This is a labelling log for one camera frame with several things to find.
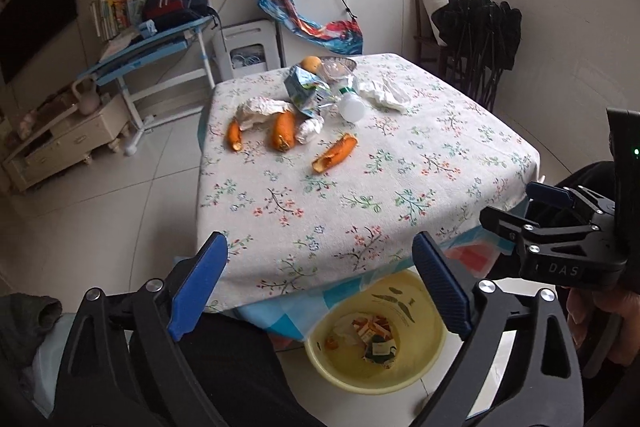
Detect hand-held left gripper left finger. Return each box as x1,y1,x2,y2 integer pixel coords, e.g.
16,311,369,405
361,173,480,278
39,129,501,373
52,231,231,427

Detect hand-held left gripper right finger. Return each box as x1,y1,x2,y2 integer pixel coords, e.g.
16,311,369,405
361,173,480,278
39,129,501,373
412,231,586,427

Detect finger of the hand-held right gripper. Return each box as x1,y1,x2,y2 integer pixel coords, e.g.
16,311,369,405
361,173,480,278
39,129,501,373
479,207,601,258
526,181,616,228

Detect yellow plastic basin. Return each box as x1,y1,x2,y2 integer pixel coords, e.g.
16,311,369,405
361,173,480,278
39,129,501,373
305,269,447,395

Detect white tissue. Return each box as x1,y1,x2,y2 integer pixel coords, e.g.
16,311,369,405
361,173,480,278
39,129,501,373
352,74,412,112

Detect white plastic bottle green cap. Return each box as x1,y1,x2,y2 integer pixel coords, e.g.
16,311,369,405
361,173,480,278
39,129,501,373
337,88,368,122

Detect paper wrapper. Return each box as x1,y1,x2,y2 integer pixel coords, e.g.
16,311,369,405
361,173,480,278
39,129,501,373
236,97,296,131

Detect small tissue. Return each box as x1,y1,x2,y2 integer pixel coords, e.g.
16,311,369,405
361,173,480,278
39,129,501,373
295,114,325,145

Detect blue milk carton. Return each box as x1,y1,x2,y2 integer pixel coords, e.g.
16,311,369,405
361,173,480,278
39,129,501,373
283,66,333,118

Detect clear plastic cup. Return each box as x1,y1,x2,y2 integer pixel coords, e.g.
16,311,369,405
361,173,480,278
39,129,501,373
319,58,352,84

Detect person's right hand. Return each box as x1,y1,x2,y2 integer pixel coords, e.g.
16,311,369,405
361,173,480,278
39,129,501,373
566,287,640,360

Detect orange snack wrapper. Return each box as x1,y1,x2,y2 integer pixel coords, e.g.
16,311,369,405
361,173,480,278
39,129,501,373
352,314,392,339

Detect small green white carton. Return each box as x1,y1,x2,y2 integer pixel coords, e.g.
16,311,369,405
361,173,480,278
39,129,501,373
362,336,399,364

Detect crumpled white paper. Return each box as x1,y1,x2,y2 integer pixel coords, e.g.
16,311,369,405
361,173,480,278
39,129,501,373
331,317,358,343

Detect floral tablecloth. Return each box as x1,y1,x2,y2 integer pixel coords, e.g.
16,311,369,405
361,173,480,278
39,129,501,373
196,53,542,313

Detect light blue plastic stool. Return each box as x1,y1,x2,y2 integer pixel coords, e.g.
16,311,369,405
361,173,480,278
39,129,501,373
30,312,131,408

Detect black folding chairs stack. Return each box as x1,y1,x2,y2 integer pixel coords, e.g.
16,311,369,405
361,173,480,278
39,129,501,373
431,0,523,112

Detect dark green jacket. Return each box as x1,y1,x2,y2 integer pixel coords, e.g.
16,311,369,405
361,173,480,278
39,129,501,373
0,294,63,368

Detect wooden chair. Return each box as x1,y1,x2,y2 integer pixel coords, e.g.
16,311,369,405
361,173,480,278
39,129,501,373
407,0,451,72

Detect cream television cabinet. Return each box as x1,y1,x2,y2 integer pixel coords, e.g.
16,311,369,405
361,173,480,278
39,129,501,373
1,94,132,192

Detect pink jug vase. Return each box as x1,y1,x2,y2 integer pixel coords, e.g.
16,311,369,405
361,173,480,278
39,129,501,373
71,76,99,116

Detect white tote bag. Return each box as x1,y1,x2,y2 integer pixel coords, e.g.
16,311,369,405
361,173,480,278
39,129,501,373
407,0,458,48

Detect blue study desk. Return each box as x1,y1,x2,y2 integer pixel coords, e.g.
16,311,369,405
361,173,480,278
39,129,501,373
75,16,221,156

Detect white papers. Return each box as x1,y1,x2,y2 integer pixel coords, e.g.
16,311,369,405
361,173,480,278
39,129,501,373
100,34,137,58

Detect white air purifier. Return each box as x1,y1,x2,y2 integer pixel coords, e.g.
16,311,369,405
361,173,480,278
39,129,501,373
212,21,278,84

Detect row of books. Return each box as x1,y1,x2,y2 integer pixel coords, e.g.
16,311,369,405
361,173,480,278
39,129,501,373
90,0,148,42

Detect black television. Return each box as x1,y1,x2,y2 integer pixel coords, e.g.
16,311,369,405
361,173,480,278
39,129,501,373
0,0,79,84

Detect colourful bag with black strap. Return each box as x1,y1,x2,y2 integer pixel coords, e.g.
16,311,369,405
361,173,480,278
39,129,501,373
257,0,366,56

